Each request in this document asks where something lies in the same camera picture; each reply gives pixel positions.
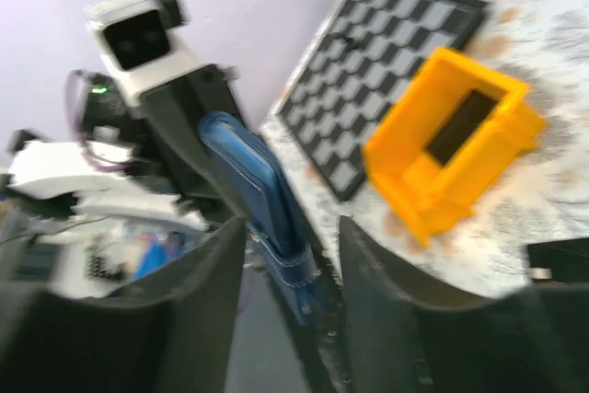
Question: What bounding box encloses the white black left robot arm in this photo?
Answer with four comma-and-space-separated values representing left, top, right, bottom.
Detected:
1, 64, 245, 229

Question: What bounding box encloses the yellow plastic bin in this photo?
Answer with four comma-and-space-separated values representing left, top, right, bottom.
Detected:
363, 47, 545, 247

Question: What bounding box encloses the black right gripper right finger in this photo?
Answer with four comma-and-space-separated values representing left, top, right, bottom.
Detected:
339, 216, 588, 392

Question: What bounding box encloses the black silver chessboard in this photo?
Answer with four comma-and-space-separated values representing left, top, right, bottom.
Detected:
280, 0, 488, 202

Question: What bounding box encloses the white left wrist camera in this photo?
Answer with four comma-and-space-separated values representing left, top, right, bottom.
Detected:
86, 0, 201, 108

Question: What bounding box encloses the black VIP card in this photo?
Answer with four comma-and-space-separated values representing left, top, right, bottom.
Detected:
526, 237, 588, 283

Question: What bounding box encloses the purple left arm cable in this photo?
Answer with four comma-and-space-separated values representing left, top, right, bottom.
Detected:
64, 69, 134, 178

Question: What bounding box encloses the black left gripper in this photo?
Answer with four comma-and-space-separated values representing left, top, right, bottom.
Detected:
137, 64, 248, 224

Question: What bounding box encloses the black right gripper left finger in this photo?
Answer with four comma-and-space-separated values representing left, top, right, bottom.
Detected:
1, 217, 247, 392

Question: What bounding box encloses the blue leather card holder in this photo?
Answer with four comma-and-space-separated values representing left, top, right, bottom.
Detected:
197, 111, 325, 325

